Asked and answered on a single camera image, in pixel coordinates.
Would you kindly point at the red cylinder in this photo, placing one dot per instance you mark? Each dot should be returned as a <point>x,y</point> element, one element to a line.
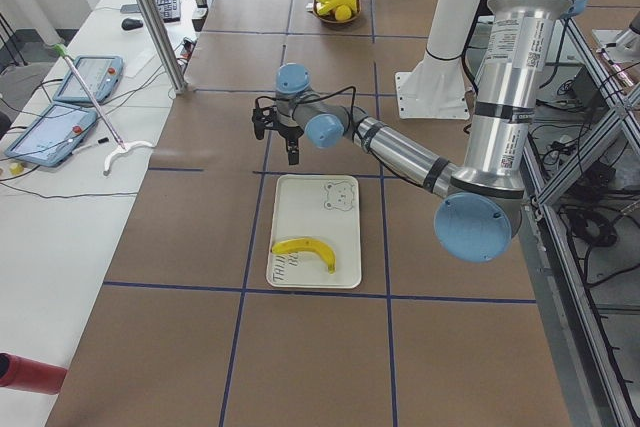
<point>19,373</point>

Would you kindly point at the brown wicker basket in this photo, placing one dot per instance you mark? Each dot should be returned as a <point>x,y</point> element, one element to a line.
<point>330,18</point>

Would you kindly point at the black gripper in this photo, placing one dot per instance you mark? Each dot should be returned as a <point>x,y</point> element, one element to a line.
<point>289,134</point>

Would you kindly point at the white rectangular tray plate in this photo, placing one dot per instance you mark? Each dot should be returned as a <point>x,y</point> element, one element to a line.
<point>325,207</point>

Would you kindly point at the black computer mouse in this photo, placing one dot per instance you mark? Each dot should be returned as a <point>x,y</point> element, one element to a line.
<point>129,24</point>

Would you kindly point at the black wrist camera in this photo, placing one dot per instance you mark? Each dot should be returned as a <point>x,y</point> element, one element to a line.
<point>263,118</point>

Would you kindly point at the blue teach pendant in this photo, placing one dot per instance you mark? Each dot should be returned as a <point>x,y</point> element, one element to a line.
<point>52,137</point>
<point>101,74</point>

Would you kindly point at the pink grabber stick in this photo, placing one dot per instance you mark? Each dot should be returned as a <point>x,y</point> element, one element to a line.
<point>122,146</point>

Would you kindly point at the aluminium frame post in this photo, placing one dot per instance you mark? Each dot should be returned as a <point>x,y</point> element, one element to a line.
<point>164,49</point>

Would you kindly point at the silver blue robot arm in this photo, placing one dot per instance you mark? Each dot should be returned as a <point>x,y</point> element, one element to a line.
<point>483,63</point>

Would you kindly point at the yellow orange fruit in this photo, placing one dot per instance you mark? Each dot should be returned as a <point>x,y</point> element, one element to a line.
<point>342,14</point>

